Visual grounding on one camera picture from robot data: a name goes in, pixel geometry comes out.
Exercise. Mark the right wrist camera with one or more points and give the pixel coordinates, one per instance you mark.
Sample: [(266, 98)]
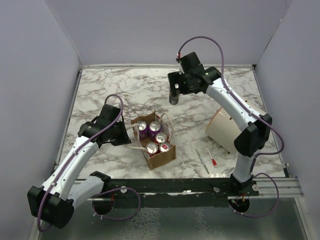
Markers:
[(188, 62)]

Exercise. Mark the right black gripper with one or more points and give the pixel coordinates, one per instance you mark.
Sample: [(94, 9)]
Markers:
[(174, 78)]

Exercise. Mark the white cylindrical container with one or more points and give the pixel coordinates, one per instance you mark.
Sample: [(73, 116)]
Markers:
[(223, 129)]

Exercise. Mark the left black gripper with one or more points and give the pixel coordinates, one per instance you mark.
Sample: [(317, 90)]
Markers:
[(125, 139)]

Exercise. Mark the red white marker pen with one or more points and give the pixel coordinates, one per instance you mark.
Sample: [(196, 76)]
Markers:
[(214, 163)]

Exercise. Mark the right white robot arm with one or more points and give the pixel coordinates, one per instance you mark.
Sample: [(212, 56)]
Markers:
[(254, 127)]

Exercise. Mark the red cola can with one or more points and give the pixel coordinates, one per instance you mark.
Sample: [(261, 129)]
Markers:
[(161, 137)]

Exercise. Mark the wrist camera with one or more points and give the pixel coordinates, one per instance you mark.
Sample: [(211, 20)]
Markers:
[(108, 114), (188, 62)]

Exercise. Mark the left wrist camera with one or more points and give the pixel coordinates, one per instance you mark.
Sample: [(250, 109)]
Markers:
[(108, 114)]

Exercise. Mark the purple soda can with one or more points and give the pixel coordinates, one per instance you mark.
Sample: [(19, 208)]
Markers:
[(154, 128), (142, 129)]

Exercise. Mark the brown canvas bag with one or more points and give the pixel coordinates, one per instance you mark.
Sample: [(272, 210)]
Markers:
[(158, 159)]

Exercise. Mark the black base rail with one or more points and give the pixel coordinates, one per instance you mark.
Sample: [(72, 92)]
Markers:
[(175, 192)]

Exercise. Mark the black beverage can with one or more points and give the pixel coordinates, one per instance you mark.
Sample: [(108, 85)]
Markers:
[(174, 94)]

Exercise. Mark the silver red beverage can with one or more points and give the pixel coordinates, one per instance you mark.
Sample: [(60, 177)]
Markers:
[(165, 147)]

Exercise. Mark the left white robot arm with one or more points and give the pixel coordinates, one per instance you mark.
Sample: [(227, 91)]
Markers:
[(55, 201)]

